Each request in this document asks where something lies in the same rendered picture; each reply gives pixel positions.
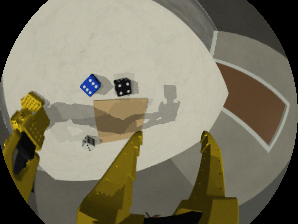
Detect tan flat mat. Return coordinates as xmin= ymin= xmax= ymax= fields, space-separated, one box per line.
xmin=93 ymin=98 xmax=148 ymax=143

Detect blue die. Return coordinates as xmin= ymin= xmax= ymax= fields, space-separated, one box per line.
xmin=80 ymin=74 xmax=101 ymax=97

